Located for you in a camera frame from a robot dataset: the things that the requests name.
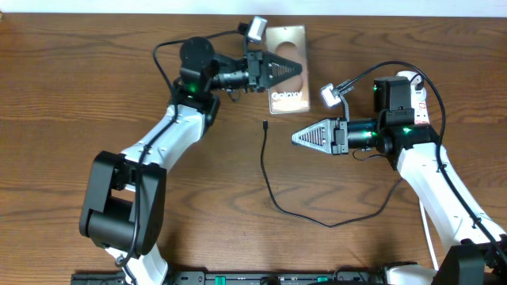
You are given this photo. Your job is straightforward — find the Galaxy smartphone with bronze screen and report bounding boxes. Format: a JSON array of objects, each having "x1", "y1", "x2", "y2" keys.
[{"x1": 265, "y1": 25, "x2": 310, "y2": 114}]

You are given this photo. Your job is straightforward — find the black USB charging cable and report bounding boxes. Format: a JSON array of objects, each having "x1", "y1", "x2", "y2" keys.
[{"x1": 259, "y1": 120, "x2": 405, "y2": 229}]

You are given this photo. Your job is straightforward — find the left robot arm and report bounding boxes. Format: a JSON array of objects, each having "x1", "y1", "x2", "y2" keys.
[{"x1": 79, "y1": 36, "x2": 303, "y2": 284}]

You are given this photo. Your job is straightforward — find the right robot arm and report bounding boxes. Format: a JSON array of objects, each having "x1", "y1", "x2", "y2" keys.
[{"x1": 292, "y1": 71, "x2": 506, "y2": 284}]

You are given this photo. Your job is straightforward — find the black USB charger plug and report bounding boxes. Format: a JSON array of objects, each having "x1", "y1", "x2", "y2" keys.
[{"x1": 415, "y1": 79, "x2": 424, "y2": 90}]

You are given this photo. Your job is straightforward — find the white power strip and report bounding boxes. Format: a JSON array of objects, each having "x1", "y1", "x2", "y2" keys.
[{"x1": 397, "y1": 70, "x2": 430, "y2": 124}]

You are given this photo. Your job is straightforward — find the white power strip cord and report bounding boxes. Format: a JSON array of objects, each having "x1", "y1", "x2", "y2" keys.
[{"x1": 418, "y1": 199, "x2": 440, "y2": 272}]

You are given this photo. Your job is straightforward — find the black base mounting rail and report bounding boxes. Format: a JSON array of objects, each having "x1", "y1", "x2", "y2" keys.
[{"x1": 71, "y1": 269, "x2": 389, "y2": 285}]

